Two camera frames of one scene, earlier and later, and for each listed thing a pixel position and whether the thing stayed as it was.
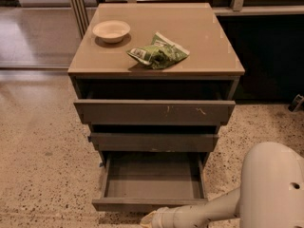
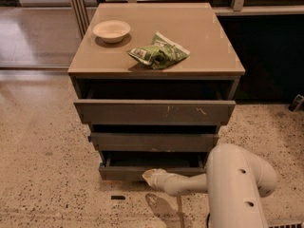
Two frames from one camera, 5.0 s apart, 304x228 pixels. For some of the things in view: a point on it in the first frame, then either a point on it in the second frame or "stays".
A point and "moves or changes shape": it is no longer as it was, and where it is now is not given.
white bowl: x=111 y=31 stays
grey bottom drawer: x=149 y=181 moves or changes shape
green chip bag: x=161 y=53 stays
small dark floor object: x=296 y=103 stays
